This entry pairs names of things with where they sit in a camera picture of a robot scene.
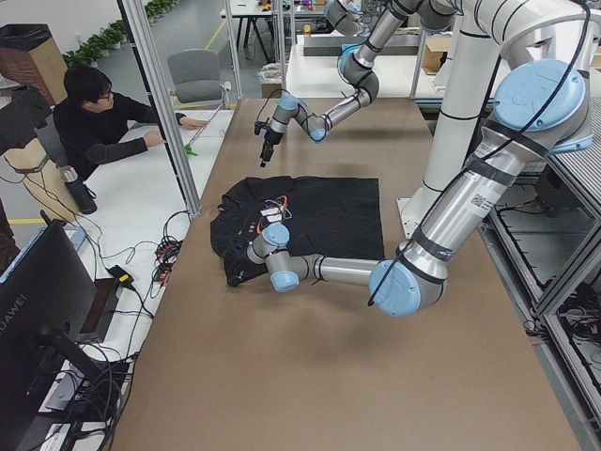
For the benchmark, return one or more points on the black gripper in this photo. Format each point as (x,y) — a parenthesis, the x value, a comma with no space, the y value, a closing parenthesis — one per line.
(270,137)
(236,263)

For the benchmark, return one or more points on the black t-shirt with logo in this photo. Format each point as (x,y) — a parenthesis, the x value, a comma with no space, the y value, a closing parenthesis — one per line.
(333,217)

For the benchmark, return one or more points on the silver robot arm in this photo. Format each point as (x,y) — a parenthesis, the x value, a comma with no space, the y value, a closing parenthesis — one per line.
(338,84)
(518,91)

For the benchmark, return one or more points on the power strip with red switches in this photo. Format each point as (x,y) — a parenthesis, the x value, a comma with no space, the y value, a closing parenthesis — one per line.
(165,258)

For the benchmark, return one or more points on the grey office chair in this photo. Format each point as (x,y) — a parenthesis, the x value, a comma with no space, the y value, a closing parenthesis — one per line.
(196,76)

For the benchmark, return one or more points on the black power adapter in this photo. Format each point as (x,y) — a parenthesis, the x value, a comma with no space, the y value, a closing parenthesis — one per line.
(123,277)

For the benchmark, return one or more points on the black water bottle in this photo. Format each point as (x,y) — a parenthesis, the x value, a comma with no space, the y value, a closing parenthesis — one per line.
(78,190)

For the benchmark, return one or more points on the seated person in black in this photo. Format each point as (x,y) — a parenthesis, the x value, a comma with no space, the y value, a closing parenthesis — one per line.
(92,120)

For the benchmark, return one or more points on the black computer monitor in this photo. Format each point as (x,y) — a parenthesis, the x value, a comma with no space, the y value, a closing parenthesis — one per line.
(44,304)

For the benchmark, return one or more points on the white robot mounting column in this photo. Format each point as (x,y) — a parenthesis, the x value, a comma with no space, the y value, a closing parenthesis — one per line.
(473,69)

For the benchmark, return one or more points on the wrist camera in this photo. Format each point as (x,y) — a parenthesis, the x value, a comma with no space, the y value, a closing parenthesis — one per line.
(259,126)

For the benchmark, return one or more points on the green handled reach grabber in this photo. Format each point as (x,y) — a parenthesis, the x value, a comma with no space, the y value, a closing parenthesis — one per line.
(226,88)

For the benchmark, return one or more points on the aluminium frame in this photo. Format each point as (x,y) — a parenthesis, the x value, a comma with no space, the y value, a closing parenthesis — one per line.
(133,14)

